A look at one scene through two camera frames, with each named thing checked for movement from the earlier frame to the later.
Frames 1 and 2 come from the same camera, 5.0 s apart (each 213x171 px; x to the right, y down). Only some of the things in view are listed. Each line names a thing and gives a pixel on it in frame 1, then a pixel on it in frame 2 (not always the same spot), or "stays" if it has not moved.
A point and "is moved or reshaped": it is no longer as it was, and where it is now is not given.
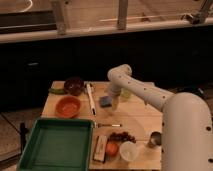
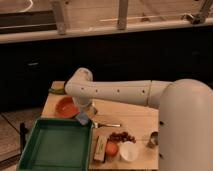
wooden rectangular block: [100, 149] stays
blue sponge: [106, 101] is moved or reshaped
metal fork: [99, 125] stays
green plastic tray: [57, 144] stays
